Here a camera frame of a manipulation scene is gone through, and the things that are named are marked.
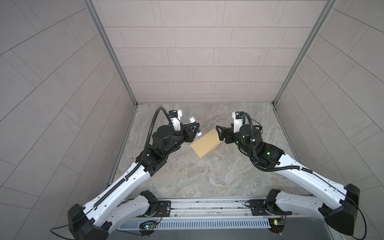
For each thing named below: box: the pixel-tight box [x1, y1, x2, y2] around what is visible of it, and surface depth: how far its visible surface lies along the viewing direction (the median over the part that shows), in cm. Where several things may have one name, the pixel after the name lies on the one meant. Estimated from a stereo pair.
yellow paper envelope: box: [190, 128, 224, 158], surface depth 95 cm
